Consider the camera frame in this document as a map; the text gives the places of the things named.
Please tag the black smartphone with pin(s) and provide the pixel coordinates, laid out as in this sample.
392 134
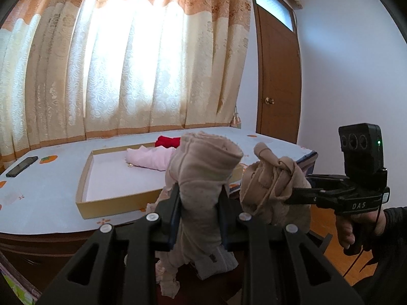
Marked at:
15 171

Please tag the brass door knob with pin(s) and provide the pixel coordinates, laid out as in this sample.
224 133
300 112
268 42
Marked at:
269 101

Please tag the beige underwear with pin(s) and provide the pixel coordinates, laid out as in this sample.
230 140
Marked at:
268 183

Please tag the pale pink dotted underwear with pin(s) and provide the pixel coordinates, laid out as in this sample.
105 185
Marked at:
201 166

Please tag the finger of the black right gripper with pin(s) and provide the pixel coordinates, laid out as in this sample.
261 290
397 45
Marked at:
309 196
326 180

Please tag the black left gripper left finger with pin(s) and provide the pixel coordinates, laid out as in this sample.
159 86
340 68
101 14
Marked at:
117 265

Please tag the red underwear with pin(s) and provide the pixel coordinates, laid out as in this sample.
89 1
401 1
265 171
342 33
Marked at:
167 142

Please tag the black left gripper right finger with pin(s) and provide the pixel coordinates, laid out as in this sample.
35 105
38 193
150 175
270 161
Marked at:
281 264

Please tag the shallow cardboard tray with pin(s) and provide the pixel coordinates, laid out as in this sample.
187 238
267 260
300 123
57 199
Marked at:
108 186

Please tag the cream orange patterned curtain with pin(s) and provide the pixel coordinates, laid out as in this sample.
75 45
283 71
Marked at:
73 70

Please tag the brown wooden door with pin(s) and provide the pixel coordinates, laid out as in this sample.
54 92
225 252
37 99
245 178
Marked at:
279 63

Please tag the white persimmon print tablecloth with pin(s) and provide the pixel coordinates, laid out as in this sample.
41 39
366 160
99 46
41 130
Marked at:
47 154

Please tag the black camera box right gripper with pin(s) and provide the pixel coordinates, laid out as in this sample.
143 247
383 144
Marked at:
362 147

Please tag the person's right forearm black sleeve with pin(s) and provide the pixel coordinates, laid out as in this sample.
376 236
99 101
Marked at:
388 283

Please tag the light pink folded underwear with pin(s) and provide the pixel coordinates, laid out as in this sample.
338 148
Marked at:
156 158

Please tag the person's right hand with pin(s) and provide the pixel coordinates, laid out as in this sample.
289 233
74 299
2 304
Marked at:
360 229

